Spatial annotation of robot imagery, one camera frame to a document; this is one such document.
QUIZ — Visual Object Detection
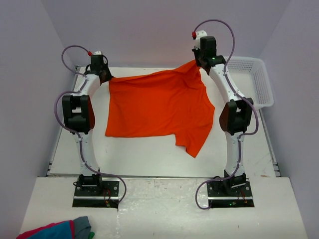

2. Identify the white plastic basket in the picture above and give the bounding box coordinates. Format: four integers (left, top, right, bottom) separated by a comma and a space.
227, 56, 274, 110

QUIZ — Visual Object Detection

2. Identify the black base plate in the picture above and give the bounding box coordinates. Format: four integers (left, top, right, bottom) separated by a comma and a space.
206, 179, 255, 209
72, 180, 120, 209

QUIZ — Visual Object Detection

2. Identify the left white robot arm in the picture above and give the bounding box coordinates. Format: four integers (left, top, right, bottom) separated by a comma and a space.
62, 51, 112, 195

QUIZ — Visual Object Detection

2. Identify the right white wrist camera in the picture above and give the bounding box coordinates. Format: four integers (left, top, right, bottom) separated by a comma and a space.
194, 30, 207, 49

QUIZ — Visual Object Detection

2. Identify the pink folded t shirt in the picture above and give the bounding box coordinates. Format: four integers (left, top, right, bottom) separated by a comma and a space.
16, 220, 75, 239

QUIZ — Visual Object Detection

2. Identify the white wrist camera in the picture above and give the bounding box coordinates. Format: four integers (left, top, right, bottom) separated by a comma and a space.
194, 30, 207, 49
93, 51, 103, 55

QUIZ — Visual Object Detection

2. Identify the orange t shirt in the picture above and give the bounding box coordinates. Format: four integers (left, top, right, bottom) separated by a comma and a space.
105, 60, 215, 158

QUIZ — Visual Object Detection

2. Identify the green folded t shirt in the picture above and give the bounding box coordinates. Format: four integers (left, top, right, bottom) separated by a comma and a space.
88, 232, 95, 239

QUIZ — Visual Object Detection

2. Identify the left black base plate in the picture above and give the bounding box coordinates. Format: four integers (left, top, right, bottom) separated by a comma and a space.
72, 180, 120, 209

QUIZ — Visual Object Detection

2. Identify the grey folded t shirt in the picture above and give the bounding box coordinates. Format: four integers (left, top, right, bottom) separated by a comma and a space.
73, 216, 91, 239

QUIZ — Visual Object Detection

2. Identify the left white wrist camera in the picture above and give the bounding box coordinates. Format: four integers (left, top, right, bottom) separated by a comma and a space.
93, 51, 103, 55

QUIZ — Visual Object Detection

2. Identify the teal folded t shirt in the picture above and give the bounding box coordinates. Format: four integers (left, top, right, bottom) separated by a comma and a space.
27, 220, 75, 239

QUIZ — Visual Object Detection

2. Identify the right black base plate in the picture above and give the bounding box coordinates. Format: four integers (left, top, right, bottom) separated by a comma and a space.
206, 179, 255, 209

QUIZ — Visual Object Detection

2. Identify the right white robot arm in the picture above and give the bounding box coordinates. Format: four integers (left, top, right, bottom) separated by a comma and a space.
193, 31, 253, 194

